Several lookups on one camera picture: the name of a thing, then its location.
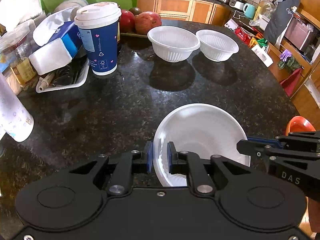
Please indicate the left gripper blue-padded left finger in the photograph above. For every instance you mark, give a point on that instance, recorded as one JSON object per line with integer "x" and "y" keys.
{"x": 122, "y": 169}

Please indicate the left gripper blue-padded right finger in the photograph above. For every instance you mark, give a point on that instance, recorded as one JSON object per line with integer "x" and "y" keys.
{"x": 193, "y": 167}

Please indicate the orange plastic plate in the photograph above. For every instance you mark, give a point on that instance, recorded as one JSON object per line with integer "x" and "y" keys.
{"x": 299, "y": 124}

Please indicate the white ribbed bowl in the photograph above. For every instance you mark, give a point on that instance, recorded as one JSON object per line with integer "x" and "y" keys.
{"x": 216, "y": 46}
{"x": 173, "y": 44}
{"x": 200, "y": 128}

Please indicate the person's right hand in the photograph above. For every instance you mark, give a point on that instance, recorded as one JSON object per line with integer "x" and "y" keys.
{"x": 314, "y": 215}

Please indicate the red hanging cloth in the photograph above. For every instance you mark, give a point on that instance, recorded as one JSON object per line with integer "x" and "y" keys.
{"x": 290, "y": 84}

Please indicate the purple rubber glove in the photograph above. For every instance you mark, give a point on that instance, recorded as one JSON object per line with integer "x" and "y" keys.
{"x": 286, "y": 54}

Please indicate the white plastic tray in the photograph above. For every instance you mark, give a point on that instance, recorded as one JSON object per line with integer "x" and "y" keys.
{"x": 72, "y": 75}

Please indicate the white window gift box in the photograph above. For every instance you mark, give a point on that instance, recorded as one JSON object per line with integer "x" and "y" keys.
{"x": 263, "y": 56}

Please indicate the white purple water bottle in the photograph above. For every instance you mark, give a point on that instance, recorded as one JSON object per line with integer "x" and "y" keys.
{"x": 16, "y": 121}

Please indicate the red snack bag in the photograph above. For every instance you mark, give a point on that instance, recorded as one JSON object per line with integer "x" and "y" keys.
{"x": 249, "y": 35}

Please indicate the red apple right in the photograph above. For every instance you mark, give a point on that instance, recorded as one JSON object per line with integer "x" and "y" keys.
{"x": 145, "y": 21}

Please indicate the red apple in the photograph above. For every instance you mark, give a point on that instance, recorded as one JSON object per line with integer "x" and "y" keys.
{"x": 127, "y": 21}
{"x": 145, "y": 21}

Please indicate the red apple left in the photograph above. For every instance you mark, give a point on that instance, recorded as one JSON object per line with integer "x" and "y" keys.
{"x": 127, "y": 21}

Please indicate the blue white tissue pack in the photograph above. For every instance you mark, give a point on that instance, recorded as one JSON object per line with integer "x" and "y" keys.
{"x": 59, "y": 51}

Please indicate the blue paper coffee cup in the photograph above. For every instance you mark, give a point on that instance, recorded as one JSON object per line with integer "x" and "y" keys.
{"x": 98, "y": 28}

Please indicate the dark hanging apron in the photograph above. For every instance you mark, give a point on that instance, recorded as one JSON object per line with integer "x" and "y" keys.
{"x": 280, "y": 19}

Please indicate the brown kiwi fruit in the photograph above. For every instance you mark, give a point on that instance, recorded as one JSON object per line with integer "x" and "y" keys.
{"x": 135, "y": 10}

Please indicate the teal electric kettle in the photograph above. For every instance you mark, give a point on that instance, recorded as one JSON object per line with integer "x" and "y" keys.
{"x": 249, "y": 10}

